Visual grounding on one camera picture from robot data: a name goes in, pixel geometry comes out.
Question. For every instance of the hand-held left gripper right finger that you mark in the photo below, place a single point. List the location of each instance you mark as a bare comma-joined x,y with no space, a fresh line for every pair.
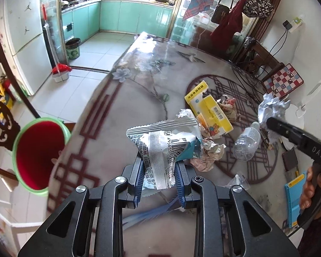
179,190

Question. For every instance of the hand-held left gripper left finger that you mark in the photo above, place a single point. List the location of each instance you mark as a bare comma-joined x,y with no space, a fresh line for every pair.
137,192

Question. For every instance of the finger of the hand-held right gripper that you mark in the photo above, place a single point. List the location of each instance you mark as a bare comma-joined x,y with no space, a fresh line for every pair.
283,128

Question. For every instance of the foil ball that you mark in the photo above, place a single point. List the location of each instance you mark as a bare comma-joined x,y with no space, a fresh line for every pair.
270,107

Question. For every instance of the silver snack wrapper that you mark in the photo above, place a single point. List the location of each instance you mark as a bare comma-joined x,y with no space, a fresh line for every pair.
160,144

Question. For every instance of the yellow carton with barcode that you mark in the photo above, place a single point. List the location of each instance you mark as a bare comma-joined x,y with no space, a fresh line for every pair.
219,117

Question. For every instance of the red bucket with green rim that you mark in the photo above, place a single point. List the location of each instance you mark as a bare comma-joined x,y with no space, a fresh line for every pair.
37,152

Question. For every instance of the person's right hand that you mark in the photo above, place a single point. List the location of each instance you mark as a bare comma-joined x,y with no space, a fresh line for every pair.
307,190

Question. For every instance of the white round-base stand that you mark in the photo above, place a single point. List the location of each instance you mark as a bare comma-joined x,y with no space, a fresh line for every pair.
295,115

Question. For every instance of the dark brown notebook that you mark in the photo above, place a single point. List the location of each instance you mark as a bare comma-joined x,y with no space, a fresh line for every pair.
291,159

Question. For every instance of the crumpled pink paper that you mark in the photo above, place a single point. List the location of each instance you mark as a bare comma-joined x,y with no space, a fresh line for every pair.
203,163

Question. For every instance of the clear plastic bottle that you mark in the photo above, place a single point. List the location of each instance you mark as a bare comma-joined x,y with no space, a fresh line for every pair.
246,142

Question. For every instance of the checkered seat cushion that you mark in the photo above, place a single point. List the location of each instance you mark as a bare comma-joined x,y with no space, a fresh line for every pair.
283,81

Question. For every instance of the crumpled silver foil wrapper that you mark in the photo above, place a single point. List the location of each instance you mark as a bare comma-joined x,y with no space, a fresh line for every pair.
215,150

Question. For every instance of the blue book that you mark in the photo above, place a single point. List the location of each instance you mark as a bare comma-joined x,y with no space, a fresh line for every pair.
294,200

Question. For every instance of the clear plastic film wrapper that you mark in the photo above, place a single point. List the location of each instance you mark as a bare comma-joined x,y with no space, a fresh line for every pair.
238,182

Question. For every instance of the dark wooden chair with cushion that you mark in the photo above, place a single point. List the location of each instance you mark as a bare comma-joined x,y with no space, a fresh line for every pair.
264,56

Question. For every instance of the small silver candy wrapper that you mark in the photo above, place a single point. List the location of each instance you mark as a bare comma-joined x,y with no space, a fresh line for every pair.
184,113

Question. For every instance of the person's maroon clothing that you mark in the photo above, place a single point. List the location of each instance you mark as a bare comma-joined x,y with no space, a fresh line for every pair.
315,243

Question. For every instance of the yellow and white carton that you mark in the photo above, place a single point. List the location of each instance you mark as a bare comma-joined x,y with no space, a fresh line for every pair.
195,96

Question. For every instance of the red hanging garment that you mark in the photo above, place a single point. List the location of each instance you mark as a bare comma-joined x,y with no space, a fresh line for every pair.
230,24

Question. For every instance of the black letter-print bag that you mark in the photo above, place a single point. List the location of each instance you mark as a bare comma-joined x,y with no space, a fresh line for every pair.
258,4

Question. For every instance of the white plastic stool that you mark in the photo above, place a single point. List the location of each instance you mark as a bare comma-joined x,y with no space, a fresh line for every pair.
13,227

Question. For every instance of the brown handbag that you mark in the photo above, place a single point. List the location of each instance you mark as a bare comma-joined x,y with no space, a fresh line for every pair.
220,12

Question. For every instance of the green plastic basin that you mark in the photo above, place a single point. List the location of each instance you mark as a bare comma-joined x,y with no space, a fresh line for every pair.
22,92

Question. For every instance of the green bucket with black liner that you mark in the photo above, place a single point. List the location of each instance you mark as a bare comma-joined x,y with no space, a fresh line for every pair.
73,49

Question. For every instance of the yellow toy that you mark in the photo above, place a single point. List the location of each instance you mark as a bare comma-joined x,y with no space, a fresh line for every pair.
4,96

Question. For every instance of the turquoise kitchen cabinets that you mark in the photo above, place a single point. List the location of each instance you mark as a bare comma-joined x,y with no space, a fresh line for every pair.
109,16

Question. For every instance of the white refrigerator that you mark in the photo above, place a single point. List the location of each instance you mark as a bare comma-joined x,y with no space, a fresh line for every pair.
24,37

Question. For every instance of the white wall power strip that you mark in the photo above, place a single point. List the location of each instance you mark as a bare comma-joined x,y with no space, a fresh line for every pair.
293,24

